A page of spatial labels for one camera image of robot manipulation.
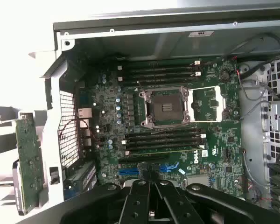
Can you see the metal socket cover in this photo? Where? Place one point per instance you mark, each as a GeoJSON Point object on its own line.
{"type": "Point", "coordinates": [221, 102]}

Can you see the green motherboard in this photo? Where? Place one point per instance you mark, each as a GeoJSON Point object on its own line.
{"type": "Point", "coordinates": [224, 144]}

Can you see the CPU socket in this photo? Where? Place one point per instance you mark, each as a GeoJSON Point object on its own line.
{"type": "Point", "coordinates": [165, 107]}

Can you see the silver USB port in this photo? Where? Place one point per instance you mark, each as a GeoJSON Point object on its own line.
{"type": "Point", "coordinates": [87, 142]}
{"type": "Point", "coordinates": [86, 133]}

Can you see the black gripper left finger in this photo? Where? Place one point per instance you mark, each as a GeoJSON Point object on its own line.
{"type": "Point", "coordinates": [137, 205]}

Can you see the long black expansion slot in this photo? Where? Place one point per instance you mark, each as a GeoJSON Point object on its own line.
{"type": "Point", "coordinates": [142, 160]}

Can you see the grey PC case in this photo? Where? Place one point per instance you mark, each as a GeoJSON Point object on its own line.
{"type": "Point", "coordinates": [130, 44]}

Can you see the blue case latch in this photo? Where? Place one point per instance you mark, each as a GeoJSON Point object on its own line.
{"type": "Point", "coordinates": [71, 191]}

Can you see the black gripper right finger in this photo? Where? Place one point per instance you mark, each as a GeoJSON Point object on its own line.
{"type": "Point", "coordinates": [170, 205]}

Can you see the large silver port block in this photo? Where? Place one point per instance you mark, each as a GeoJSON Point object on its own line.
{"type": "Point", "coordinates": [85, 113]}

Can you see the silver coin battery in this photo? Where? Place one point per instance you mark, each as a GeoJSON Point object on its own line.
{"type": "Point", "coordinates": [224, 76]}

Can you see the perforated metal disk bay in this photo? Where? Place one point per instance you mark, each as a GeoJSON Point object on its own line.
{"type": "Point", "coordinates": [278, 116]}

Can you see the silver chipset heat sink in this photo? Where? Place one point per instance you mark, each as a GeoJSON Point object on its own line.
{"type": "Point", "coordinates": [198, 182]}

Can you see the blue expansion slot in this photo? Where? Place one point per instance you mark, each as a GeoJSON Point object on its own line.
{"type": "Point", "coordinates": [128, 172]}

